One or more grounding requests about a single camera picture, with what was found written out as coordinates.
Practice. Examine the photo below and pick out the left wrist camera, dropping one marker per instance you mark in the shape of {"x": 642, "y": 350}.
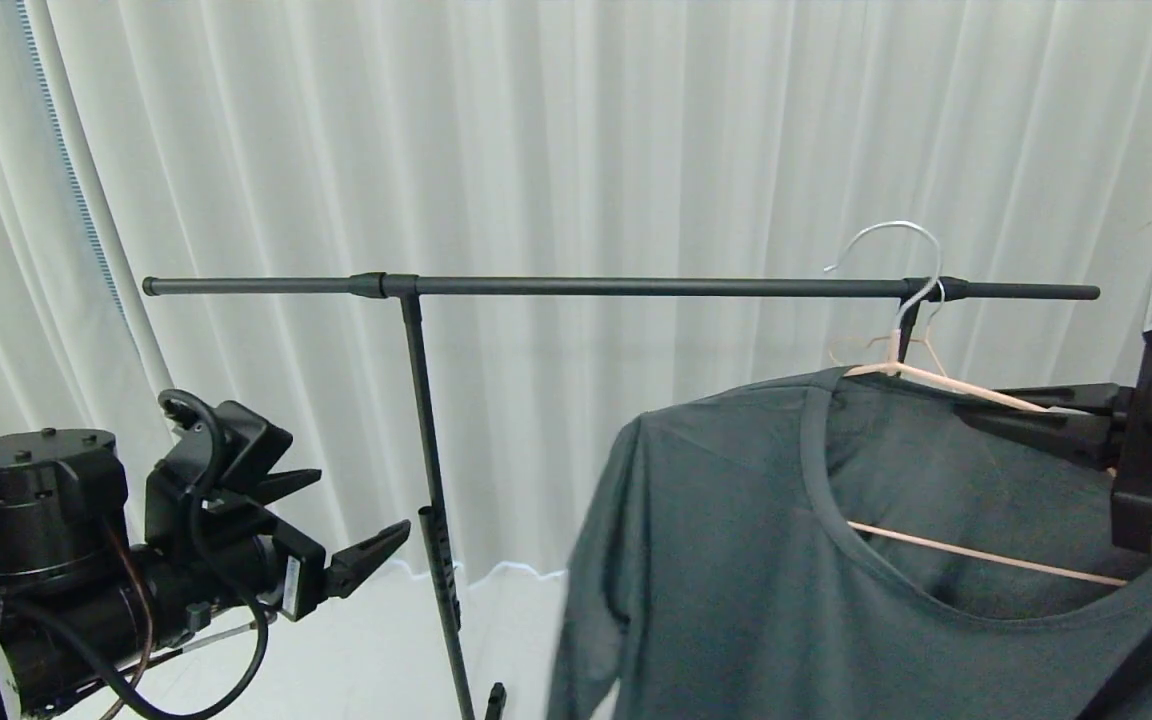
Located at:
{"x": 236, "y": 450}

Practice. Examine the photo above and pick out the black clothes rack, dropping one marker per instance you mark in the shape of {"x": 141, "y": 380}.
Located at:
{"x": 636, "y": 287}

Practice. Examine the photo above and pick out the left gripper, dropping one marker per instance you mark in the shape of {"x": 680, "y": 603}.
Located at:
{"x": 226, "y": 590}

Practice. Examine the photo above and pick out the dark grey sleeveless top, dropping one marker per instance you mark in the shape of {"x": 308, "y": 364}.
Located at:
{"x": 716, "y": 520}

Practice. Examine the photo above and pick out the white curtain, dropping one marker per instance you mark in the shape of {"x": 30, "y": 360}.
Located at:
{"x": 586, "y": 130}

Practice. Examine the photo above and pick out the pink clothes hanger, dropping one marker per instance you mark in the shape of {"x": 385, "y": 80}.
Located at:
{"x": 921, "y": 338}
{"x": 976, "y": 551}

